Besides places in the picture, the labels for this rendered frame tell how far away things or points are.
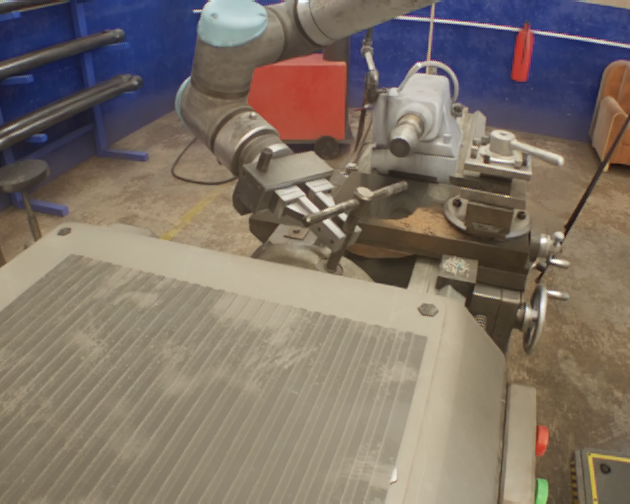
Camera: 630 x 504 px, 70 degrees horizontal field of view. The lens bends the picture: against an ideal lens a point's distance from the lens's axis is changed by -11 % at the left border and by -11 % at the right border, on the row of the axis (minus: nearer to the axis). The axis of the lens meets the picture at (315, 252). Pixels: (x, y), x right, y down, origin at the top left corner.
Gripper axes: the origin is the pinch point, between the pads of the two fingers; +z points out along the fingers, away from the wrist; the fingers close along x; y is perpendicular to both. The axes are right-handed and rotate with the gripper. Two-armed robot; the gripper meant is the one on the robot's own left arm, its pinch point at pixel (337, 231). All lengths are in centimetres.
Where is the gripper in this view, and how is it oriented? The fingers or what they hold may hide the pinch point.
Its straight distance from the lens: 63.9
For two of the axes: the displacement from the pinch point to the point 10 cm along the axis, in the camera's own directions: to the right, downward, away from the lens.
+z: 6.5, 6.6, -3.9
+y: 3.4, -7.0, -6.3
